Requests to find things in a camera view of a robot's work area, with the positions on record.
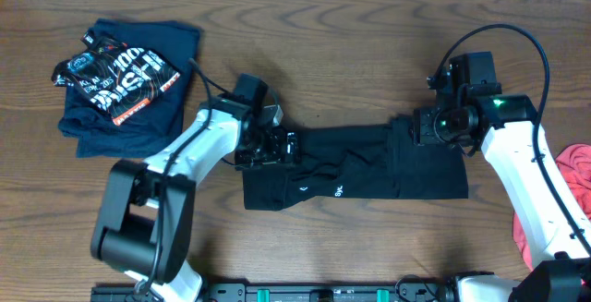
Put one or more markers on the red printed t-shirt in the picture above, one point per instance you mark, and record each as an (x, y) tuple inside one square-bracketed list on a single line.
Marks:
[(574, 164)]

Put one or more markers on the black orange printed jersey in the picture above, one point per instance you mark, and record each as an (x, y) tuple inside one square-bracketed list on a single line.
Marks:
[(117, 78)]

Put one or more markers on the folded navy blue shirt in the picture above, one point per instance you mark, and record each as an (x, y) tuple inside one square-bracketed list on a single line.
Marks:
[(155, 126)]

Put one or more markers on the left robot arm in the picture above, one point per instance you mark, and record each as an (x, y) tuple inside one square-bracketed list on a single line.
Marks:
[(144, 224)]

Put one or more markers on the black t-shirt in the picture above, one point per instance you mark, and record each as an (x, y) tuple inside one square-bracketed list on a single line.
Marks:
[(364, 162)]

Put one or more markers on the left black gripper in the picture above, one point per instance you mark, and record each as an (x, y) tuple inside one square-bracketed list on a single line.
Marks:
[(276, 155)]

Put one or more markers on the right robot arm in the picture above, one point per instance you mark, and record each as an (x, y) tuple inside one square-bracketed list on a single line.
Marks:
[(556, 229)]

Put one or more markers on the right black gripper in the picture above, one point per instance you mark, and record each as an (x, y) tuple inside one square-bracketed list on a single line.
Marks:
[(422, 126)]

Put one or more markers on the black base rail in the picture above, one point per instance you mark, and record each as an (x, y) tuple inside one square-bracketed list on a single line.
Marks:
[(410, 288)]

